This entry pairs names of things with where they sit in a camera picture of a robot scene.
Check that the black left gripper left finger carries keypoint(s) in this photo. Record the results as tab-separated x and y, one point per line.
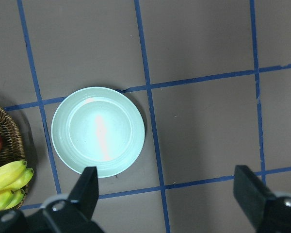
85	193

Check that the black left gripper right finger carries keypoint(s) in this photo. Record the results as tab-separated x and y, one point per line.
252	195

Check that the light green plate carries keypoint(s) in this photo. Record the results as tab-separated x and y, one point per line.
98	126

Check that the yellow banana bunch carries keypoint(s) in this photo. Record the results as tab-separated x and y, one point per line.
14	176

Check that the brown wicker basket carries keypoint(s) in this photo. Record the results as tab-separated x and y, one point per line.
12	148

